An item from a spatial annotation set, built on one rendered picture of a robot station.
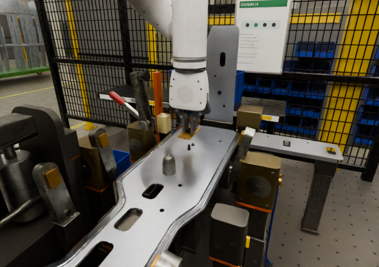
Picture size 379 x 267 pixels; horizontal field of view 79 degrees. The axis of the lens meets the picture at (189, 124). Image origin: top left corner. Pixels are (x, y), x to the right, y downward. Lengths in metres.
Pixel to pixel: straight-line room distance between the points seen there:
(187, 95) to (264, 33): 0.60
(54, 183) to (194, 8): 0.45
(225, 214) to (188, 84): 0.31
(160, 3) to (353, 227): 0.94
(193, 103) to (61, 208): 0.36
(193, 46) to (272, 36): 0.59
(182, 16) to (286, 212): 0.76
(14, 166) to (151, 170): 0.27
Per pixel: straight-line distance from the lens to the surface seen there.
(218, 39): 0.85
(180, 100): 0.60
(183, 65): 0.56
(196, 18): 0.56
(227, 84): 0.86
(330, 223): 1.00
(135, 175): 0.58
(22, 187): 0.54
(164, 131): 0.77
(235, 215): 0.49
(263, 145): 0.74
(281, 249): 0.85
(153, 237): 0.44
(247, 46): 1.11
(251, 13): 1.11
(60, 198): 0.51
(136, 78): 0.67
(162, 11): 0.65
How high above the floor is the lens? 1.32
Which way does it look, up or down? 22 degrees down
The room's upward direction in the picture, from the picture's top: straight up
